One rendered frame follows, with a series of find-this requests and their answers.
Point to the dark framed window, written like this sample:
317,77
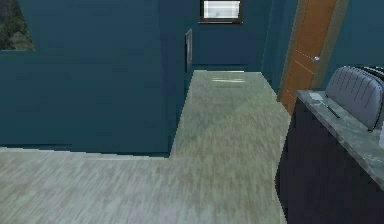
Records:
221,10

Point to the silver round door knob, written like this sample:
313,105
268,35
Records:
315,59

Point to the framed landscape picture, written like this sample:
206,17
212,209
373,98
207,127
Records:
12,30

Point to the grey framed wall picture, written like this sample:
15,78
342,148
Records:
188,50

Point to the black thin pen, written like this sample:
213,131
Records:
332,112

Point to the dark counter with marble top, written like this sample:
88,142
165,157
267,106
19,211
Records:
326,173

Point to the grey ribbed toaster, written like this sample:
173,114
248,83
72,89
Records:
356,95

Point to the orange wooden room door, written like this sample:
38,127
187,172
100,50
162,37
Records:
308,50

